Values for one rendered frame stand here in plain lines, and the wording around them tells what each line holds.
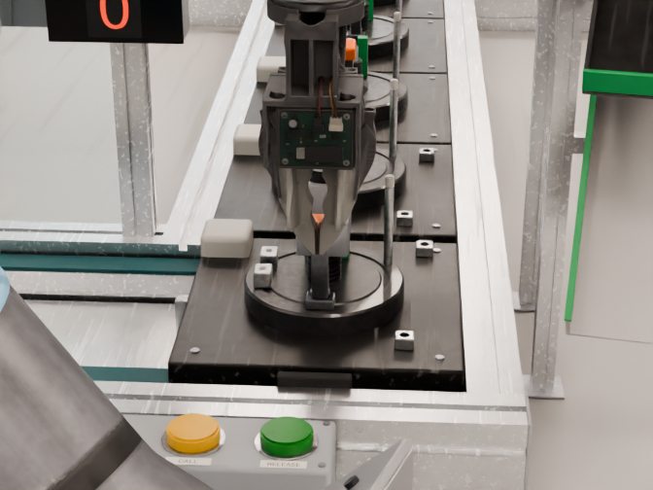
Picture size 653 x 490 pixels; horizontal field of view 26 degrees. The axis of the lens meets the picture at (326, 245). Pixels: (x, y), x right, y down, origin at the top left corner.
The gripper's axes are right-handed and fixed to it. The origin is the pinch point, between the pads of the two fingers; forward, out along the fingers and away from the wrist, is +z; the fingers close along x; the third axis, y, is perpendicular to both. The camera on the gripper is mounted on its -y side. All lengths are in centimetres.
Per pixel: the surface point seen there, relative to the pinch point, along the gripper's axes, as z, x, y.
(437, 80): 10, 11, -67
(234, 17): 19, -22, -125
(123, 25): -11.8, -18.2, -17.0
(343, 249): 3.5, 1.8, -4.7
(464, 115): 11, 14, -57
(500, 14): 18, 22, -126
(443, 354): 9.8, 10.3, 1.4
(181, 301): 10.3, -12.6, -7.2
